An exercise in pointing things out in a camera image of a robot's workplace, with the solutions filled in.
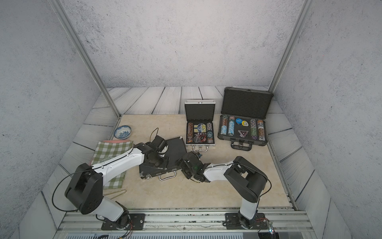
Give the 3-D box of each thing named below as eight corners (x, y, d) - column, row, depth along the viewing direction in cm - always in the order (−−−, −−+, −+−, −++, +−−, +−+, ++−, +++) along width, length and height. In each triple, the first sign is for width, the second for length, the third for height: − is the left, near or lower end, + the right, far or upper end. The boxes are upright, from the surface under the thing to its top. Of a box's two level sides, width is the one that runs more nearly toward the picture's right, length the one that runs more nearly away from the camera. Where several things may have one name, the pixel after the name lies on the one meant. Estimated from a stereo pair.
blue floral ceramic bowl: (114, 140, 108) (111, 136, 104) (119, 129, 114) (116, 125, 111) (129, 140, 108) (127, 136, 104) (133, 129, 114) (131, 125, 111)
